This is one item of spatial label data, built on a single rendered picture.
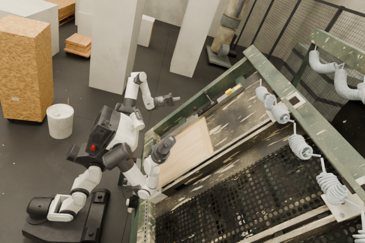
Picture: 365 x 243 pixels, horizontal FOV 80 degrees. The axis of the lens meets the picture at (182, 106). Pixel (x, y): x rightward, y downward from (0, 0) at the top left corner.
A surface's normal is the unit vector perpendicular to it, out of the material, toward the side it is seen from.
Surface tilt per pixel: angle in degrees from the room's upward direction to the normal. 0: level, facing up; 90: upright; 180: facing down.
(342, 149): 58
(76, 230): 0
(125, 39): 90
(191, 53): 90
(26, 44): 90
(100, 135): 90
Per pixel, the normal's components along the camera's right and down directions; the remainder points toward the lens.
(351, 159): -0.66, -0.57
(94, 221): 0.29, -0.79
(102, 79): -0.02, 0.57
